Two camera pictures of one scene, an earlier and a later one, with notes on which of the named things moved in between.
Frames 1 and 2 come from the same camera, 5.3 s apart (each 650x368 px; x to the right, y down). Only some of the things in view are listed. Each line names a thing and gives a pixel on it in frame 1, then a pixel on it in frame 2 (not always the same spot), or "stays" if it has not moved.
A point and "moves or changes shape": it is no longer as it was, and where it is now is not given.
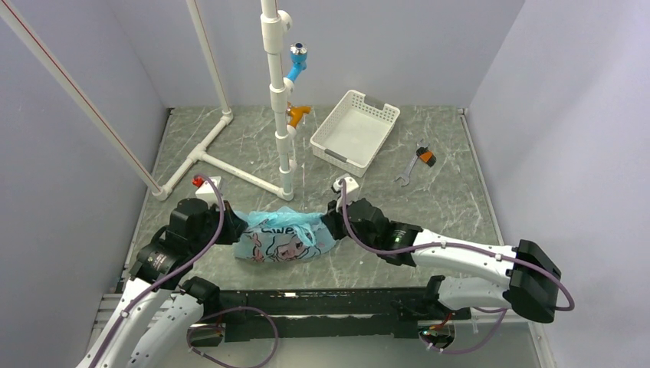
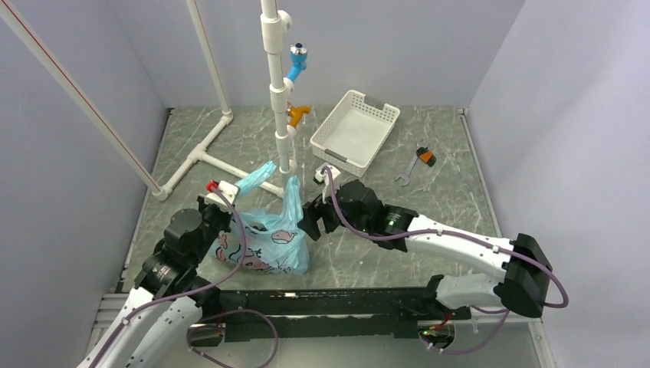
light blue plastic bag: [282, 234] moves or changes shape
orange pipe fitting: [296, 113] stays
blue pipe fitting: [298, 54] stays
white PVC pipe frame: [274, 24] stays
